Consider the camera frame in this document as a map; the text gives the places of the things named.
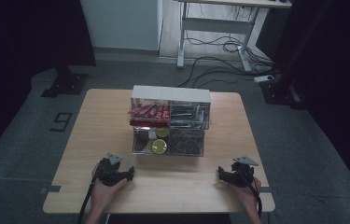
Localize black stand base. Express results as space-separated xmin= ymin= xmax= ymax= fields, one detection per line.
xmin=40 ymin=64 xmax=90 ymax=99
xmin=259 ymin=77 xmax=309 ymax=110

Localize person's right hand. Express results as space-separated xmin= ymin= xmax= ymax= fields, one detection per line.
xmin=227 ymin=176 xmax=262 ymax=213

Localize white cabinet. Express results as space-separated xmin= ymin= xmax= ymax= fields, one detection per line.
xmin=79 ymin=0 xmax=164 ymax=51

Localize row of dark packets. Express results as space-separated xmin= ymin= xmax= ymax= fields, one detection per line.
xmin=170 ymin=104 xmax=210 ymax=129

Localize clear drawer with green cups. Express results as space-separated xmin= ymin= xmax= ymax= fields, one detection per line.
xmin=132 ymin=127 xmax=205 ymax=158

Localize white power strip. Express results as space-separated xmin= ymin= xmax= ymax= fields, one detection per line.
xmin=253 ymin=74 xmax=275 ymax=84

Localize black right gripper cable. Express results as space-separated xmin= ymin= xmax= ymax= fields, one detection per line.
xmin=236 ymin=169 xmax=263 ymax=218

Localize row of red packets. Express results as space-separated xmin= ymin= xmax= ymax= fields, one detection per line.
xmin=129 ymin=104 xmax=172 ymax=127

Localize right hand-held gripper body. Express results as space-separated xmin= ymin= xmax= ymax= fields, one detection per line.
xmin=229 ymin=155 xmax=259 ymax=189

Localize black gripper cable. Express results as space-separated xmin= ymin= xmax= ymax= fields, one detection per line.
xmin=77 ymin=175 xmax=98 ymax=224
xmin=236 ymin=169 xmax=263 ymax=218

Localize white desk frame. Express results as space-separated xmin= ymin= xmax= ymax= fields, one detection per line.
xmin=174 ymin=0 xmax=293 ymax=74

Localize grey tape strip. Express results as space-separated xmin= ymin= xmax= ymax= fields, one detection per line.
xmin=39 ymin=185 xmax=63 ymax=196

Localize clear organizer with white top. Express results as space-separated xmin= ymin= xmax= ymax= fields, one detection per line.
xmin=128 ymin=85 xmax=212 ymax=158

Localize pile of dark brown sachets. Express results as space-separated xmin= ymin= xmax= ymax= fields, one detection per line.
xmin=168 ymin=129 xmax=204 ymax=155

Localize black floor cables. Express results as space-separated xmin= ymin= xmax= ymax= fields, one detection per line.
xmin=176 ymin=6 xmax=278 ymax=89

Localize black curtain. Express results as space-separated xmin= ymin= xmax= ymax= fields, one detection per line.
xmin=265 ymin=0 xmax=350 ymax=204

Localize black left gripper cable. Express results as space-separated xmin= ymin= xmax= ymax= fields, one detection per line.
xmin=77 ymin=175 xmax=98 ymax=224

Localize clear drawer with packets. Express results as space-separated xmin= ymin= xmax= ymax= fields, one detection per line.
xmin=128 ymin=104 xmax=211 ymax=131

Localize person's left hand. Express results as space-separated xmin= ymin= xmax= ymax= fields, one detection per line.
xmin=90 ymin=163 xmax=129 ymax=213

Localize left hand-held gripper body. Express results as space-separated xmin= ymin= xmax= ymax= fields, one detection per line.
xmin=95 ymin=152 xmax=124 ymax=188

